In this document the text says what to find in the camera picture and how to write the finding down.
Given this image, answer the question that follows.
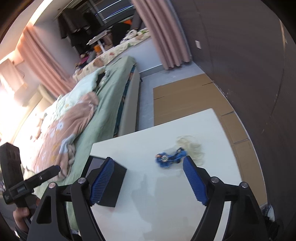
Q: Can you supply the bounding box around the translucent white organza pouch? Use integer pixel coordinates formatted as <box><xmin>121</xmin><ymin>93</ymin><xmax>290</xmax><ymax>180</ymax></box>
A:
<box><xmin>176</xmin><ymin>136</ymin><xmax>204</xmax><ymax>166</ymax></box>

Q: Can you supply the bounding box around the left hand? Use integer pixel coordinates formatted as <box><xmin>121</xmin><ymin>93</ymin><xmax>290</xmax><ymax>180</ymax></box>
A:
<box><xmin>13</xmin><ymin>207</ymin><xmax>30</xmax><ymax>241</ymax></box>

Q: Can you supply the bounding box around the pink brown fleece blanket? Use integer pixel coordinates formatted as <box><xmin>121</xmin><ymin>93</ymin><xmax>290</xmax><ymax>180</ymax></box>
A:
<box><xmin>32</xmin><ymin>91</ymin><xmax>99</xmax><ymax>181</ymax></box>

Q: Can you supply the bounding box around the bed with green blanket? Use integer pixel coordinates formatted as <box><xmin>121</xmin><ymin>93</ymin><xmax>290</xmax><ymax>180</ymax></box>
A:
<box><xmin>21</xmin><ymin>56</ymin><xmax>137</xmax><ymax>185</ymax></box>

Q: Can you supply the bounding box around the white wall switch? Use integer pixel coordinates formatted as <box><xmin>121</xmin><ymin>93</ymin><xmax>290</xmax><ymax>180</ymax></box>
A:
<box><xmin>195</xmin><ymin>41</ymin><xmax>201</xmax><ymax>49</ymax></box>

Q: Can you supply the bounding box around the pink curtain by window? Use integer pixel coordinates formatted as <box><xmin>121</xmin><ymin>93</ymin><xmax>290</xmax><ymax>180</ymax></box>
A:
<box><xmin>16</xmin><ymin>25</ymin><xmax>76</xmax><ymax>97</ymax></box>

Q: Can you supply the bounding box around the flattened cardboard sheet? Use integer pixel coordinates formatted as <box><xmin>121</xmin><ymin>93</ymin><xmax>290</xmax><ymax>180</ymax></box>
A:
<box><xmin>153</xmin><ymin>74</ymin><xmax>267</xmax><ymax>205</ymax></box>

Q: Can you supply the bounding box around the black jewelry box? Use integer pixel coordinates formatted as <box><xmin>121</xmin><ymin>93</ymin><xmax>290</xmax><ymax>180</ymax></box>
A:
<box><xmin>81</xmin><ymin>156</ymin><xmax>127</xmax><ymax>208</ymax></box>

